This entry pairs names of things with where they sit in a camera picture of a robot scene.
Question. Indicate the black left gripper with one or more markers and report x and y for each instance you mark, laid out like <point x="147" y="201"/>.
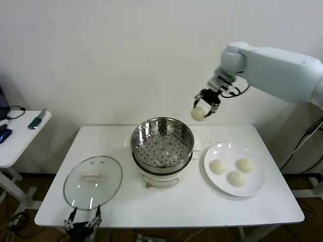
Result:
<point x="79" y="230"/>

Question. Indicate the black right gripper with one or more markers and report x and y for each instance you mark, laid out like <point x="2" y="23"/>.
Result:
<point x="211" y="97"/>

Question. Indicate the white steamed baozi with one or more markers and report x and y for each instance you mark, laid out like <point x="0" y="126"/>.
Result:
<point x="245" y="165"/>
<point x="236" y="179"/>
<point x="198" y="113"/>
<point x="218" y="167"/>

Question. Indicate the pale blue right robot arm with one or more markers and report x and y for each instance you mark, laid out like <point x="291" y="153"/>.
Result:
<point x="277" y="68"/>

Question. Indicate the stainless steel steamer basket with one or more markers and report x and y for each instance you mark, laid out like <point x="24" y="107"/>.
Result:
<point x="151" y="131"/>

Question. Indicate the white round plate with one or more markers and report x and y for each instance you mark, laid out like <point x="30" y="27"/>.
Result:
<point x="227" y="151"/>

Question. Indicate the white power strip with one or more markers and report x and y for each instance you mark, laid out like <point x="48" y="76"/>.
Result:
<point x="142" y="238"/>

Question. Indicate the white side table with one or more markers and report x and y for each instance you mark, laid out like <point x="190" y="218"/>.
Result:
<point x="22" y="141"/>

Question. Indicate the blue computer mouse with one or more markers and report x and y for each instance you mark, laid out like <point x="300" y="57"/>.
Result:
<point x="5" y="134"/>

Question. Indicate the small white object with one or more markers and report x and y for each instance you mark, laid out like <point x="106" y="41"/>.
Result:
<point x="3" y="122"/>

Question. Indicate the dark laptop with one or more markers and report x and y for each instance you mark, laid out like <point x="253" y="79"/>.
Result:
<point x="2" y="100"/>

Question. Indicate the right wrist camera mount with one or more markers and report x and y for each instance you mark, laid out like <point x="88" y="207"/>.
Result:
<point x="220" y="82"/>

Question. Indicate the white table base frame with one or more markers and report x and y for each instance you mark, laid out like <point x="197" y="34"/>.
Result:
<point x="311" y="182"/>

